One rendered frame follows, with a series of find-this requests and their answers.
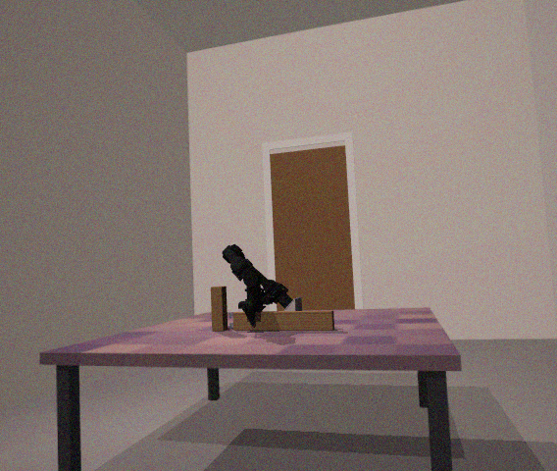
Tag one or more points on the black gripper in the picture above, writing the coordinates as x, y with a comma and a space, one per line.
251, 304

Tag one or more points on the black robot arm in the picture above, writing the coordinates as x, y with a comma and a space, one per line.
241, 267

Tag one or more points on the wooden post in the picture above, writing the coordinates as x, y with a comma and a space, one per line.
219, 309

